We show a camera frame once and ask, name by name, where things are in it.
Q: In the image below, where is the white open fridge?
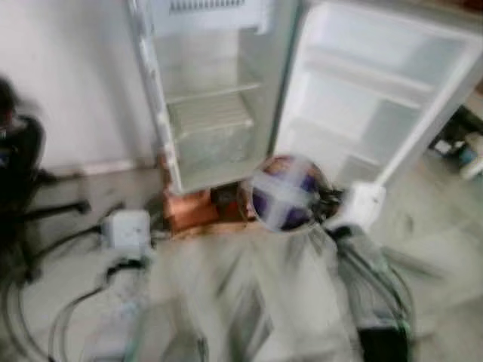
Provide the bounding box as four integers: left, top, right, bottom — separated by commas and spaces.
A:
127, 0, 304, 195

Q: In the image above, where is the black office chair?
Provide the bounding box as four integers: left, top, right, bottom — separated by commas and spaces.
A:
0, 75, 93, 281

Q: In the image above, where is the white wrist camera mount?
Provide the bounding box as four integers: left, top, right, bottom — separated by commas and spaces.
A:
100, 210, 153, 255
341, 183, 387, 232

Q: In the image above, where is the clear fridge crisper drawer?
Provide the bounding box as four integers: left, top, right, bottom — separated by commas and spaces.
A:
166, 94, 255, 173

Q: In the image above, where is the orange block under fridge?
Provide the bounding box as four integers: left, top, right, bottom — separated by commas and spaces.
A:
161, 187, 251, 233

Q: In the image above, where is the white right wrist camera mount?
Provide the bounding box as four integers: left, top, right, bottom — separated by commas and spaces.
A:
341, 183, 387, 232

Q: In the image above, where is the white fridge door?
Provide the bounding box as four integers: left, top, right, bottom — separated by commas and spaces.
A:
270, 0, 483, 191

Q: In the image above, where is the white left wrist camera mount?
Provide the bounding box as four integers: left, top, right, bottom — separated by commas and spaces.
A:
100, 210, 153, 255

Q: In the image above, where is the black device with cables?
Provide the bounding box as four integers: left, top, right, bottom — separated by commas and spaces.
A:
429, 106, 483, 165

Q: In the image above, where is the round purple white container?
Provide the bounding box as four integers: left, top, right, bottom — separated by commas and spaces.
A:
248, 154, 325, 232

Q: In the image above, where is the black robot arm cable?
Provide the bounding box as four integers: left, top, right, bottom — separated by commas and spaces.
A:
47, 285, 108, 362

